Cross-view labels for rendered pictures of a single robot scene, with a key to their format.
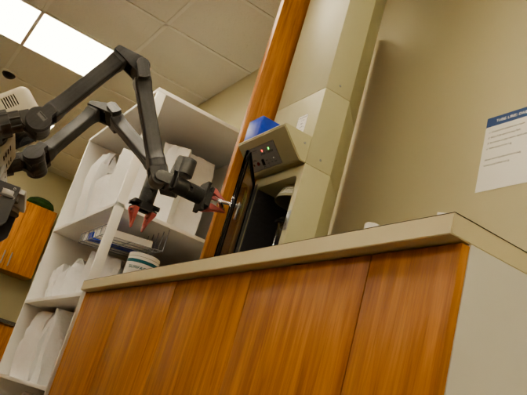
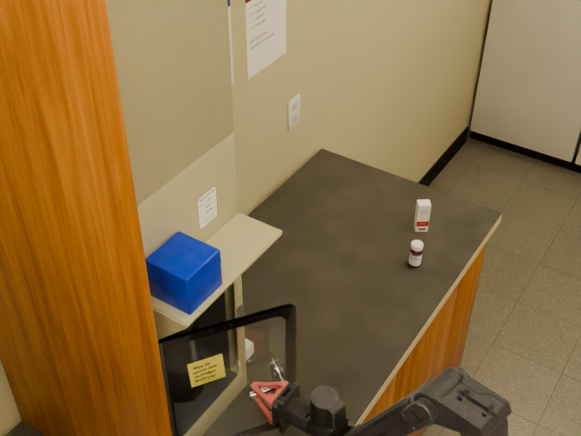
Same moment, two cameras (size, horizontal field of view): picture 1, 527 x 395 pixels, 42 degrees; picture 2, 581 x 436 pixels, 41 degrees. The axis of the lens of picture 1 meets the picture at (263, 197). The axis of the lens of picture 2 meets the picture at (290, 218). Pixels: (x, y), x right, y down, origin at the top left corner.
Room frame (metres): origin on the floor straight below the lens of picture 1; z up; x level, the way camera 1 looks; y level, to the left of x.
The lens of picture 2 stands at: (2.66, 1.08, 2.54)
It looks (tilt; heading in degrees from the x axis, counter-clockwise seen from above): 39 degrees down; 240
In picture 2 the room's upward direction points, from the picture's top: straight up
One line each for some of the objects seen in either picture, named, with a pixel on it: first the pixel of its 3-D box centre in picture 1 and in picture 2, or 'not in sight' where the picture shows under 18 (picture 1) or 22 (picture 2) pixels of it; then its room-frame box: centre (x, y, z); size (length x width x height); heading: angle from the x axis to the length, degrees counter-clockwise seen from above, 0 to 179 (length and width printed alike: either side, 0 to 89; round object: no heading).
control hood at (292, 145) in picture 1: (270, 152); (215, 281); (2.22, 0.02, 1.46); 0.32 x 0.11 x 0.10; 27
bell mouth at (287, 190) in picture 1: (299, 198); not in sight; (2.28, -0.13, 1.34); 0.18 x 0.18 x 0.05
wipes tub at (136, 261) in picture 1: (139, 273); not in sight; (2.77, 0.40, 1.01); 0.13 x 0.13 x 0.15
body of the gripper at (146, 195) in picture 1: (146, 199); not in sight; (2.37, 0.40, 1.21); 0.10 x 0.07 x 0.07; 117
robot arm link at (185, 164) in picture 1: (174, 172); (334, 425); (2.11, 0.30, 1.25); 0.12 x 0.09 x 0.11; 104
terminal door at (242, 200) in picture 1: (235, 218); (231, 386); (2.23, 0.07, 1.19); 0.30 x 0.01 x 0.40; 172
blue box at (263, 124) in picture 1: (263, 135); (184, 272); (2.30, 0.06, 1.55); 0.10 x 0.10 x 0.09; 27
